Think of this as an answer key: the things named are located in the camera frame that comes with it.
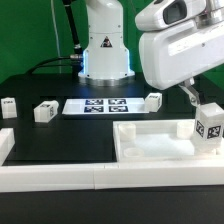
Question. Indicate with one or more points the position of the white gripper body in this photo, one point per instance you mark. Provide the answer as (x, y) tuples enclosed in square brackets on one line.
[(171, 56)]

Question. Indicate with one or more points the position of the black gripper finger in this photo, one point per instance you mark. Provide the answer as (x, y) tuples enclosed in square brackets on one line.
[(187, 87)]

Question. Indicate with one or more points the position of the white square tabletop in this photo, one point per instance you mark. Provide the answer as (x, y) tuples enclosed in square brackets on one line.
[(158, 140)]

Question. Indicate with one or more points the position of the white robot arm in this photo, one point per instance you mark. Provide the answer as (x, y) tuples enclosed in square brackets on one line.
[(106, 59)]

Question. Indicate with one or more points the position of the white sheet with tags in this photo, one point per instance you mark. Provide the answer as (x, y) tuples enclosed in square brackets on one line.
[(103, 106)]

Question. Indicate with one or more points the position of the white left barrier wall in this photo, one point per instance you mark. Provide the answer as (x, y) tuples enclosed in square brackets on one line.
[(7, 142)]

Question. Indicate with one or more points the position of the white barrier wall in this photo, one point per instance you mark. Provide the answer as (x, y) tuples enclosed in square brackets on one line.
[(7, 142), (107, 176)]

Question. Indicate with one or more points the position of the white front barrier wall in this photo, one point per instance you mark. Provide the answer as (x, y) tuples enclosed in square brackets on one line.
[(107, 176)]

